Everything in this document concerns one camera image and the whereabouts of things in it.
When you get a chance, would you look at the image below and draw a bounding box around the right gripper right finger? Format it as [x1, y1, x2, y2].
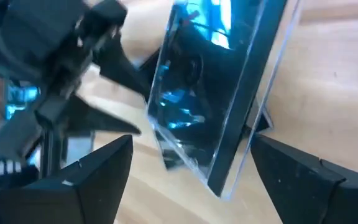
[249, 133, 358, 224]

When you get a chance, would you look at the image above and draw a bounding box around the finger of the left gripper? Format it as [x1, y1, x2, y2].
[99, 32, 152, 101]
[63, 95, 142, 136]

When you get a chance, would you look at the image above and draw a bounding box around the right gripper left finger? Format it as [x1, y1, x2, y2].
[0, 134, 134, 224]

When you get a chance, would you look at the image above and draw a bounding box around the black jewel case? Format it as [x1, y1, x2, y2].
[146, 0, 303, 201]
[162, 101, 275, 170]

